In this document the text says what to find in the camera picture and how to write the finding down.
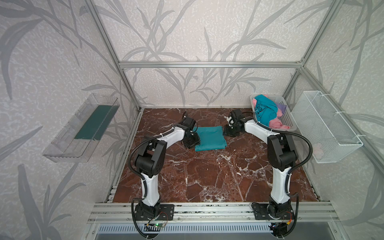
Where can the purple t-shirt in basket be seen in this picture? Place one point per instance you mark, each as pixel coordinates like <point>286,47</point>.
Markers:
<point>282,108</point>

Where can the pink item in wire basket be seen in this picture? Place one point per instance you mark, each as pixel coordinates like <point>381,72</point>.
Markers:
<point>318,151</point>

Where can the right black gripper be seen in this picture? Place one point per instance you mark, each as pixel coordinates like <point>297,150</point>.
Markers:
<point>231,130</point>

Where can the teal printed t-shirt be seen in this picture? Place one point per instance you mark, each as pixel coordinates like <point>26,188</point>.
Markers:
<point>211,138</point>

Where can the aluminium front rail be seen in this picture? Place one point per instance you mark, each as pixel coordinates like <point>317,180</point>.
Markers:
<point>211,212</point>

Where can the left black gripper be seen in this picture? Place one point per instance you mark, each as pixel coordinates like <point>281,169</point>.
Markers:
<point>192,140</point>

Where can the aluminium frame crossbar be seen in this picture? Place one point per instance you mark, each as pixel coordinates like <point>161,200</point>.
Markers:
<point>189,64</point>

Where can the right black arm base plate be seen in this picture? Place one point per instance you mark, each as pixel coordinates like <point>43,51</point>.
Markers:
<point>259,211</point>

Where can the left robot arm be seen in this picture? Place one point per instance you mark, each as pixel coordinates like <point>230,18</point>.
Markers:
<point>151,155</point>

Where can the white plastic laundry basket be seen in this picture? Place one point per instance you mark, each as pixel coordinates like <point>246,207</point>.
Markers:
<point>287,118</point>

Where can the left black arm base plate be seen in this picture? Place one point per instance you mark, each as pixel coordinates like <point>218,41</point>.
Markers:
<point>163,212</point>

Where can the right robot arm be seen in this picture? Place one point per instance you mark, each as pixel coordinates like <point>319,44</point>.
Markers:
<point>282,156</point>

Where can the white wire mesh basket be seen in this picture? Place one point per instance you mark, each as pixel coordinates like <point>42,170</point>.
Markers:
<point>320,122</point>

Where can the pink t-shirt in basket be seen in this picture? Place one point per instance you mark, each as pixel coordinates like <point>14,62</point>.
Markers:
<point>277,122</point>

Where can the green circuit board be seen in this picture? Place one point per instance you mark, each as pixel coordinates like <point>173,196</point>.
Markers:
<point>153,226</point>

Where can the teal t-shirt in basket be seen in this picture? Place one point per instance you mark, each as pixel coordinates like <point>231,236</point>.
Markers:
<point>265,110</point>

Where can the slotted white cable duct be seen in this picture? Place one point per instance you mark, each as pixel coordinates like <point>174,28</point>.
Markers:
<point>187,228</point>

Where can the clear plastic wall tray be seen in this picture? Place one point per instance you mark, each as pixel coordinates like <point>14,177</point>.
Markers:
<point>79,138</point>

